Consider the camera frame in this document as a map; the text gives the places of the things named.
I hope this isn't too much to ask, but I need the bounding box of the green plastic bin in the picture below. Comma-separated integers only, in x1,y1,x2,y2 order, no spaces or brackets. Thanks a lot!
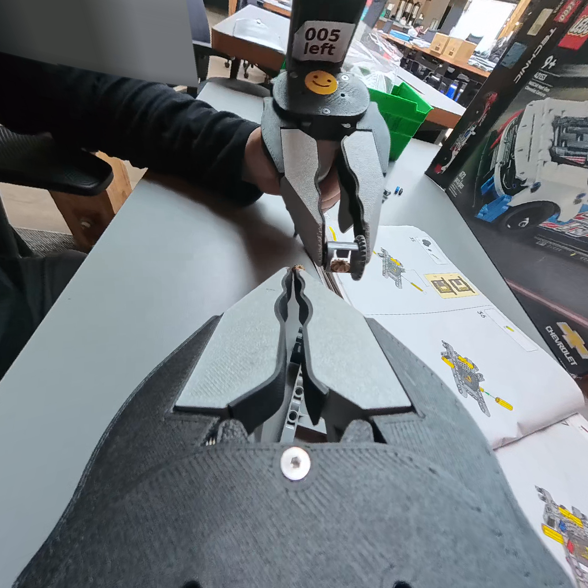
367,82,435,161

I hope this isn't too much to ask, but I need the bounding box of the clear plastic sheet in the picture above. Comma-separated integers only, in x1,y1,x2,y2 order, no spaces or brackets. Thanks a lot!
232,18,288,51

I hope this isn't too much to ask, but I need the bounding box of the person's left hand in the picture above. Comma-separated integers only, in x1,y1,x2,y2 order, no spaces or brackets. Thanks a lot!
243,126,343,213

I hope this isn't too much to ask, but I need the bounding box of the lego instruction booklet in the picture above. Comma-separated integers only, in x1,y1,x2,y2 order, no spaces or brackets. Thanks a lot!
294,224,588,588

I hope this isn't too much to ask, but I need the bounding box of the grey lego frame assembly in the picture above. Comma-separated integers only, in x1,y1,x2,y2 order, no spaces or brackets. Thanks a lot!
278,324,328,444

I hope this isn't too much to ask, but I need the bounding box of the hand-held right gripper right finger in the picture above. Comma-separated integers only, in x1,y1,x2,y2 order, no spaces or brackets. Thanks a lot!
294,269,413,439

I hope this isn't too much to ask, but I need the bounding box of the clear plastic bag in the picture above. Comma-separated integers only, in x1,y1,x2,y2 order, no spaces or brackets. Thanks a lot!
342,23,400,92

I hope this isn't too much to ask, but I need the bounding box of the lego set cardboard box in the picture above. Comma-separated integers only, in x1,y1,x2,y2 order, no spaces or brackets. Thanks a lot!
425,0,588,377

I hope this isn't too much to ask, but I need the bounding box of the dark high-back office chair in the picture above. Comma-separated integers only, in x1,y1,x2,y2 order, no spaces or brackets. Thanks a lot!
186,0,239,83

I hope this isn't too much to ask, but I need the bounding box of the large cardboard box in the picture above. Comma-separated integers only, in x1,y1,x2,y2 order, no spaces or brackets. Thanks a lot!
443,38,478,65

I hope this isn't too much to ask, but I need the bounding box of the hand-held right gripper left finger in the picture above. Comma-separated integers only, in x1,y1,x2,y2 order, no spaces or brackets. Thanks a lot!
174,268,295,434

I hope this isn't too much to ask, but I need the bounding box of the grey lego differential housing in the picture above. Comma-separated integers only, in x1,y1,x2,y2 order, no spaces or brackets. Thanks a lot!
322,234,370,281

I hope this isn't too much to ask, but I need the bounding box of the black mesh armrest chair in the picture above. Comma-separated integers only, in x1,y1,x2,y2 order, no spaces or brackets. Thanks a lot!
0,126,115,196

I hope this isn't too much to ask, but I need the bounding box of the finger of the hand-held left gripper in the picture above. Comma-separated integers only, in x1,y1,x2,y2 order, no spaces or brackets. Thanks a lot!
336,132,386,280
279,129,328,272

